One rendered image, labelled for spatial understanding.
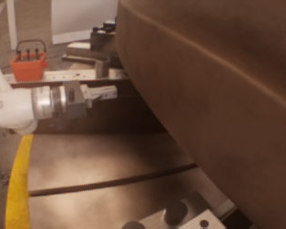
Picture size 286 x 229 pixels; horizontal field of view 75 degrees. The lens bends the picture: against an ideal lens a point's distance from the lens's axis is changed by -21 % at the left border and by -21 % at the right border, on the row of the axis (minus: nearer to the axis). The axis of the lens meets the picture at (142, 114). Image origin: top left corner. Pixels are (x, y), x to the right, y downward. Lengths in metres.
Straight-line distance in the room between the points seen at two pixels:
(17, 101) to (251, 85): 0.54
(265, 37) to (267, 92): 0.17
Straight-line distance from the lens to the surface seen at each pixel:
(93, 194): 1.13
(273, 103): 0.38
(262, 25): 0.53
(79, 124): 1.39
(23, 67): 1.26
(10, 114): 0.61
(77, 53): 2.47
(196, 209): 0.70
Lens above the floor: 1.25
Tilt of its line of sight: 35 degrees down
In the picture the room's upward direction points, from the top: 7 degrees clockwise
